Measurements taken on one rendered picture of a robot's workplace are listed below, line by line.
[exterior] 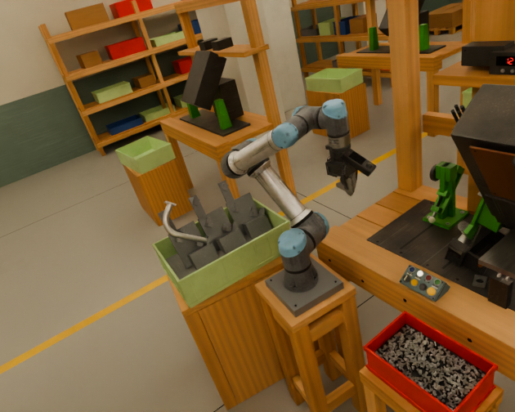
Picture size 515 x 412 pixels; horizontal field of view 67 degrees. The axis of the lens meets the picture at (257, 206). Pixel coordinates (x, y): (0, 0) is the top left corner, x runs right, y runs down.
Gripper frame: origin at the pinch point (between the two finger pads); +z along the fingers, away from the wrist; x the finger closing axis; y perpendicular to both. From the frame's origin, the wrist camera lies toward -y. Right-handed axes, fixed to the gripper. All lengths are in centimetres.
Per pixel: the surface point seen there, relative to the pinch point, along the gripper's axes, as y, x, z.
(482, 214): -38.8, -17.4, 11.0
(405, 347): -32, 29, 35
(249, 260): 51, 19, 40
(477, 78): -26, -47, -24
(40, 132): 682, -75, 89
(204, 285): 58, 43, 39
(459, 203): -17, -60, 42
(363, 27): 297, -515, 77
